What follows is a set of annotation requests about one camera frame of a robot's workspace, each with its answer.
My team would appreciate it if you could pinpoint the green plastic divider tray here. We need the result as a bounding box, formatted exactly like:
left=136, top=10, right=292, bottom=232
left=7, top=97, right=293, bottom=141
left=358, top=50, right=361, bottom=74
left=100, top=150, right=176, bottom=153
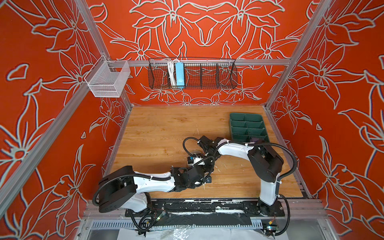
left=229, top=113, right=270, bottom=143

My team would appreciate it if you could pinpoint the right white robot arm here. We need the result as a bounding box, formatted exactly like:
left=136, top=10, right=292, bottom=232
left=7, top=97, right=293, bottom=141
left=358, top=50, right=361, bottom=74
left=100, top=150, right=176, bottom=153
left=182, top=136, right=298, bottom=216

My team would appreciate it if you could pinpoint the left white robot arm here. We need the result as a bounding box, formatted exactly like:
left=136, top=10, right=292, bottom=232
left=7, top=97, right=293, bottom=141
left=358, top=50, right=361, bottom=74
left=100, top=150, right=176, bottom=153
left=92, top=156, right=216, bottom=213

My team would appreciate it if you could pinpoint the light blue box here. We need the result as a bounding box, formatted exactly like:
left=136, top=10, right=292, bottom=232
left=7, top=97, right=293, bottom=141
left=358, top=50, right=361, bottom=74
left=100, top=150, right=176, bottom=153
left=175, top=62, right=185, bottom=89

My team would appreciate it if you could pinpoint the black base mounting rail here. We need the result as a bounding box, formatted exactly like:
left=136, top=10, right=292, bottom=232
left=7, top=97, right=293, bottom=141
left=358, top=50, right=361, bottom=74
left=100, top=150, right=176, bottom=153
left=126, top=199, right=286, bottom=229

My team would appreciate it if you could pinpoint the black wire wall basket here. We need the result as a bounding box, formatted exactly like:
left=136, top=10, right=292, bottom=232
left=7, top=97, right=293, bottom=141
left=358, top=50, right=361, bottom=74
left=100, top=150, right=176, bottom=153
left=148, top=58, right=239, bottom=90

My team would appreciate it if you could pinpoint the white cable bundle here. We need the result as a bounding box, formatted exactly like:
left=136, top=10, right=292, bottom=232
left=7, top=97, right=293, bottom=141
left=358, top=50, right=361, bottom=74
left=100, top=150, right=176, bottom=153
left=166, top=59, right=177, bottom=87

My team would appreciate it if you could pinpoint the clear acrylic wall bin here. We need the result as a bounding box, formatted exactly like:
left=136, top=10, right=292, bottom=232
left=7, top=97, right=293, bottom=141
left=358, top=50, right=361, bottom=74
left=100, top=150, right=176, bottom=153
left=84, top=55, right=131, bottom=98

